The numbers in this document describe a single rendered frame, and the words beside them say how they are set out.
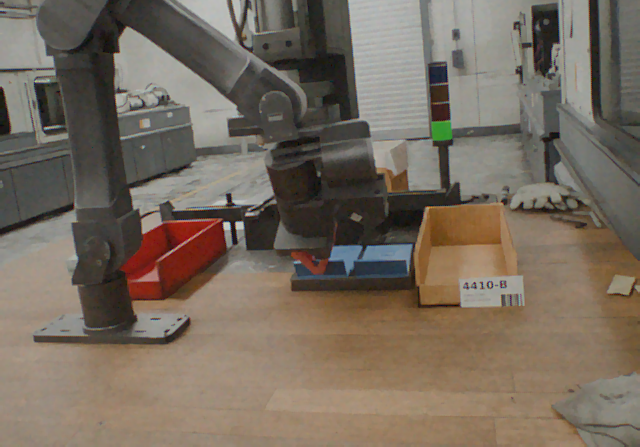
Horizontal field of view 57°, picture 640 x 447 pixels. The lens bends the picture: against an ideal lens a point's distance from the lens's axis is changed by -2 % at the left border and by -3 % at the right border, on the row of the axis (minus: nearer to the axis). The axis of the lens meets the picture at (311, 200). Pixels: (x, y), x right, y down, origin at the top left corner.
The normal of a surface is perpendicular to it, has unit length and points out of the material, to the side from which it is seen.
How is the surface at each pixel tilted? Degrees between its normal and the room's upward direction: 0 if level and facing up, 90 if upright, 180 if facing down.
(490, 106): 90
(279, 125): 90
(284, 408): 0
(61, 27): 90
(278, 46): 90
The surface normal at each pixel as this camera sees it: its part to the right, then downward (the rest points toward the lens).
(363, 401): -0.11, -0.97
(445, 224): -0.24, 0.22
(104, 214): -0.03, 0.20
